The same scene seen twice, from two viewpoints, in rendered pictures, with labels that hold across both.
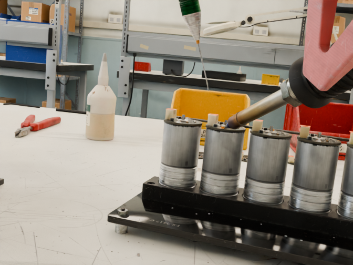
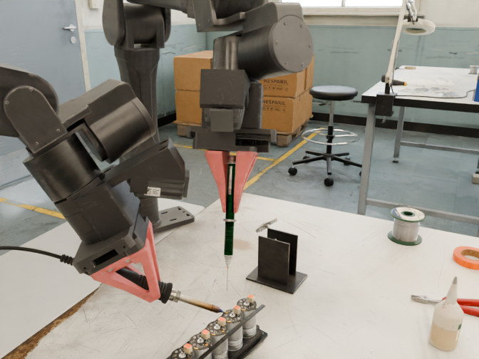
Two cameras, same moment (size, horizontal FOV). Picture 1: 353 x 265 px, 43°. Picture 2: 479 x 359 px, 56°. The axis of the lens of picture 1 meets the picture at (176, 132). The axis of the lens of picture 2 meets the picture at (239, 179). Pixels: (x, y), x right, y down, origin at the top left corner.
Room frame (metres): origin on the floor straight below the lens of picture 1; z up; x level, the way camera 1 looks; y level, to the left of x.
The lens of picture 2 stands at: (0.44, -0.44, 1.15)
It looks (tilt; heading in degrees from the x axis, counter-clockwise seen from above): 21 degrees down; 111
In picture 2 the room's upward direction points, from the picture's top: straight up
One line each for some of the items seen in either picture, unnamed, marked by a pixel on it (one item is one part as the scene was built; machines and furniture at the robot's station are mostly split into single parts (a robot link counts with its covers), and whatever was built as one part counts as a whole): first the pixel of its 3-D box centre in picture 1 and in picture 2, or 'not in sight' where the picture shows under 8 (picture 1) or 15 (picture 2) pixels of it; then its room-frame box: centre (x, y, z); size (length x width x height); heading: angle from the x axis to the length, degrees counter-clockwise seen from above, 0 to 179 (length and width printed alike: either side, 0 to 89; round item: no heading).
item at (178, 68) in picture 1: (173, 67); not in sight; (2.74, 0.05, 0.80); 0.15 x 0.12 x 0.10; 175
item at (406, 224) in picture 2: not in sight; (406, 225); (0.47, 0.37, 0.78); 0.06 x 0.06 x 0.05
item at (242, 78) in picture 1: (224, 75); not in sight; (2.79, -0.26, 0.77); 0.24 x 0.16 x 0.04; 70
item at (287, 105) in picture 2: not in sight; (245, 94); (-1.06, 3.67, 0.38); 1.20 x 0.80 x 0.73; 0
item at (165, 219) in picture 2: not in sight; (142, 209); (-0.02, 0.23, 0.79); 0.20 x 0.07 x 0.08; 56
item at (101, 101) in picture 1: (102, 96); (449, 310); (0.52, 0.09, 0.80); 0.03 x 0.03 x 0.10
